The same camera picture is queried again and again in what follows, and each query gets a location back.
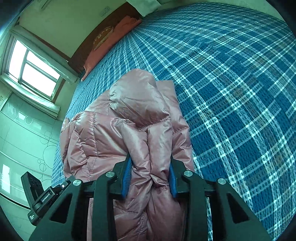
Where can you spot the pink quilted down coat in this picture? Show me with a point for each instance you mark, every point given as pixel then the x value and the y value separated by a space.
pixel 138 116

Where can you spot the bright window with frame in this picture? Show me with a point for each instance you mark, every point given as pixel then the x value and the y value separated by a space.
pixel 30 72

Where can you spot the embroidered brown cushion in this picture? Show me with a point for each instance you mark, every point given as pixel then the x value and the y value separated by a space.
pixel 102 36

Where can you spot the orange red pillow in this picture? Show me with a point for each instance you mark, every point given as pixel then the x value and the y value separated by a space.
pixel 120 30

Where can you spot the green patterned wardrobe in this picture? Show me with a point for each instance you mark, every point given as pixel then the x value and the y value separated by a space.
pixel 29 140

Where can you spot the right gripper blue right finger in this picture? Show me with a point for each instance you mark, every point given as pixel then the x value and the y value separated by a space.
pixel 176 182

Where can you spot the brown wooden headboard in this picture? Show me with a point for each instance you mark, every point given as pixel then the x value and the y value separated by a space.
pixel 78 59

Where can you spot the pale green curtain right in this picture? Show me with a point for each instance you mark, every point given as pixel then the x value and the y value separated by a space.
pixel 145 7

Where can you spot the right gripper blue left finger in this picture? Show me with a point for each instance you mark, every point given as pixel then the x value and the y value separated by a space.
pixel 123 171

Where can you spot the blue plaid bed sheet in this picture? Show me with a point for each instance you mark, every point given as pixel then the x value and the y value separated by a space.
pixel 234 74

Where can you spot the white wall socket plate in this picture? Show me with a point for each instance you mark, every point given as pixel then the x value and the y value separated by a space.
pixel 104 11

